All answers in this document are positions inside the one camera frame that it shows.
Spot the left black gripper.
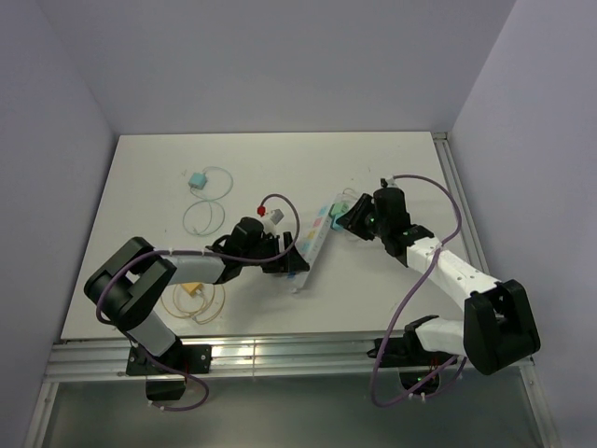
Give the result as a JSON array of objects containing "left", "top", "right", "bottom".
[{"left": 241, "top": 232, "right": 308, "bottom": 273}]

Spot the teal usb charger plug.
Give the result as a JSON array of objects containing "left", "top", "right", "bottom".
[{"left": 331, "top": 216, "right": 344, "bottom": 231}]

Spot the white multicolour power strip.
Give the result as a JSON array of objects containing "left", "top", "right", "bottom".
[{"left": 288, "top": 192, "right": 352, "bottom": 294}]

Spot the light green charging cable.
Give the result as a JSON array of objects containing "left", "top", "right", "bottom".
[{"left": 181, "top": 166, "right": 234, "bottom": 238}]

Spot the light blue charger plug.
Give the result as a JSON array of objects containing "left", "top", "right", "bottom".
[{"left": 187, "top": 172, "right": 207, "bottom": 190}]

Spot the green usb charger plug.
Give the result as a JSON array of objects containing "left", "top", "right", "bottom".
[{"left": 329, "top": 201, "right": 351, "bottom": 219}]

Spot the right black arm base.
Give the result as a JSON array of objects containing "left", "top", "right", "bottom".
[{"left": 380, "top": 330, "right": 451, "bottom": 389}]

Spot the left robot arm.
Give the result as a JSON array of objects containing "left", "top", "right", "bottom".
[{"left": 84, "top": 217, "right": 310, "bottom": 372}]

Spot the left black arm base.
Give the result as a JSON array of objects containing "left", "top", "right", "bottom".
[{"left": 125, "top": 343, "right": 212, "bottom": 408}]

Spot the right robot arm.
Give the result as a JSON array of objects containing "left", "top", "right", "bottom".
[{"left": 338, "top": 187, "right": 541, "bottom": 375}]

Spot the yellow charger plug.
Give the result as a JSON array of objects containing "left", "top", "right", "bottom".
[{"left": 181, "top": 282, "right": 203, "bottom": 298}]

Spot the white power strip cord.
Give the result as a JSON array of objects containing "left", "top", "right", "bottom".
[{"left": 340, "top": 187, "right": 374, "bottom": 244}]

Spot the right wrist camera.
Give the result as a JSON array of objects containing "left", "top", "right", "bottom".
[{"left": 380, "top": 175, "right": 398, "bottom": 189}]

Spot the yellow charging cable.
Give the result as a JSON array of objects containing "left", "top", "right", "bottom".
[{"left": 160, "top": 281, "right": 228, "bottom": 325}]

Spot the aluminium right rail frame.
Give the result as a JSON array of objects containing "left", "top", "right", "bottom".
[{"left": 432, "top": 133, "right": 489, "bottom": 290}]

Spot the aluminium rail frame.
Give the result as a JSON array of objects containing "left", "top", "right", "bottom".
[
  {"left": 432, "top": 133, "right": 489, "bottom": 290},
  {"left": 44, "top": 328, "right": 535, "bottom": 384}
]

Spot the aluminium front rail frame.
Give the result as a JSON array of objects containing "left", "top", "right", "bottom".
[{"left": 44, "top": 328, "right": 535, "bottom": 384}]

